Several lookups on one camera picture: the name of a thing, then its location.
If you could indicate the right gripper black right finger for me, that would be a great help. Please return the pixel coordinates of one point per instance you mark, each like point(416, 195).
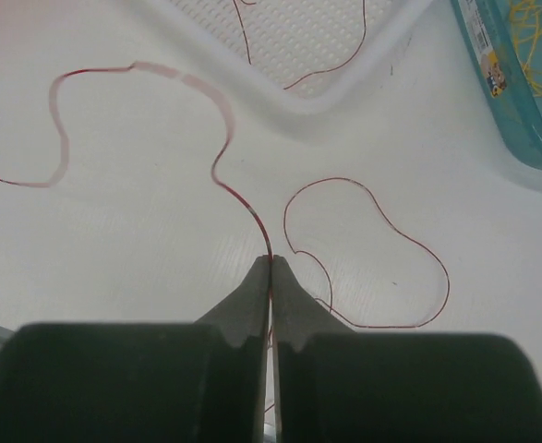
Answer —
point(333, 384)

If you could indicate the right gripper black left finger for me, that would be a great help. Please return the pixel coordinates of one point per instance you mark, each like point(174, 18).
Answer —
point(200, 381)

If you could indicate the white perforated plastic basket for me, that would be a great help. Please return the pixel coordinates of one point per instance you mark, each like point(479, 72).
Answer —
point(292, 60)

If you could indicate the teal translucent plastic bin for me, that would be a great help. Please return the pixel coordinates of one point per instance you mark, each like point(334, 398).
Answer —
point(504, 43)

